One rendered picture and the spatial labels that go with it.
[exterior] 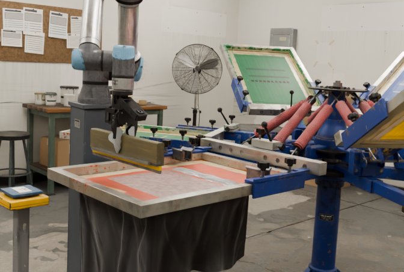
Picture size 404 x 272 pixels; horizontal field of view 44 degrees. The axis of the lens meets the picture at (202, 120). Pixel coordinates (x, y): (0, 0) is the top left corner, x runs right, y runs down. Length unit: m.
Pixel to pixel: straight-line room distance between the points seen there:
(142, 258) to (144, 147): 0.35
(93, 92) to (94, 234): 0.66
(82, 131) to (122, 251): 0.69
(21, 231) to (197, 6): 5.66
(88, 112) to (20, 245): 0.71
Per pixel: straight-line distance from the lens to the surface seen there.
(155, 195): 1.72
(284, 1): 7.15
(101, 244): 1.88
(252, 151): 2.23
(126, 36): 2.18
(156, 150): 1.60
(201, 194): 1.63
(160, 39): 6.67
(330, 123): 2.67
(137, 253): 1.72
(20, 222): 1.75
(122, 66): 1.72
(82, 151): 2.28
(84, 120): 2.24
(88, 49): 1.84
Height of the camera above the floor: 1.41
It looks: 7 degrees down
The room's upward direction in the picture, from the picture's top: 3 degrees clockwise
